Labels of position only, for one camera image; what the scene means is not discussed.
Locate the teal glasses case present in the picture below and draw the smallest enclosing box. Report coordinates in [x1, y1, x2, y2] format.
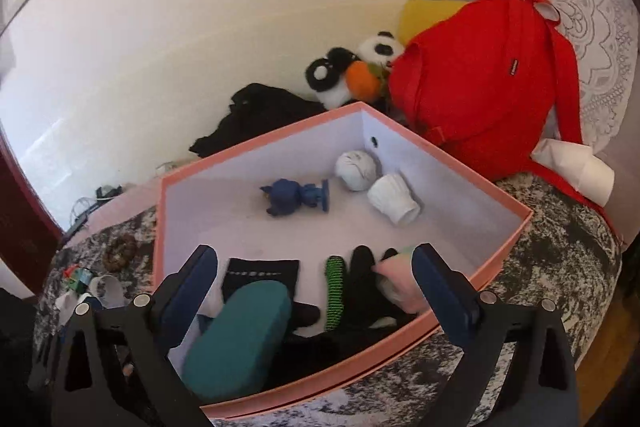
[182, 280, 292, 403]

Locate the black glove with grey stripe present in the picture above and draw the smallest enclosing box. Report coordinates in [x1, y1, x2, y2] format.
[221, 258, 321, 332]

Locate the pastel rainbow clear pouch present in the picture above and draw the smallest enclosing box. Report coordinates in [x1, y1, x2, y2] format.
[373, 248, 430, 314]

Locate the black glove with green stitching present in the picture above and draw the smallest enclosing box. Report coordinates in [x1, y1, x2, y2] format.
[324, 245, 401, 334]

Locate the white small cup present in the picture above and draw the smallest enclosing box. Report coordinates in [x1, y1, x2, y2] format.
[367, 173, 421, 225]

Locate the blue figurine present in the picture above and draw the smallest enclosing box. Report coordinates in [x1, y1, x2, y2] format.
[260, 179, 330, 217]

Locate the white yarn ball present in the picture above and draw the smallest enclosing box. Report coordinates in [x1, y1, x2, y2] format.
[334, 150, 378, 192]

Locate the grey cup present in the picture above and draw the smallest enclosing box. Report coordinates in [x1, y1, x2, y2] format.
[89, 274, 126, 309]

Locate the colourful small toy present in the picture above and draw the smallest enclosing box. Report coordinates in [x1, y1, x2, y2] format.
[63, 265, 96, 296]

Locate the dark red wooden door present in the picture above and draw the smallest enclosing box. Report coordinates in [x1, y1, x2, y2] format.
[1, 132, 62, 295]

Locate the pink storage box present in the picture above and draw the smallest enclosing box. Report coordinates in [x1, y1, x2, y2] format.
[152, 100, 535, 421]

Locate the black clothing pile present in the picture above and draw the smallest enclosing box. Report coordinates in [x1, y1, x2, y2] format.
[189, 82, 326, 158]

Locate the red backpack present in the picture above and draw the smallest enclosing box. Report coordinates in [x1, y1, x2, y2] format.
[388, 0, 604, 213]

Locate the panda plush toy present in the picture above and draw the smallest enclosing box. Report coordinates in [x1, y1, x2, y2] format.
[305, 31, 405, 113]

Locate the yellow pillow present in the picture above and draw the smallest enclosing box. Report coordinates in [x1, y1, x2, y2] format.
[397, 0, 469, 46]

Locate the brown bead bracelet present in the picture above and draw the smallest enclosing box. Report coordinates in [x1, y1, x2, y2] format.
[102, 233, 139, 273]

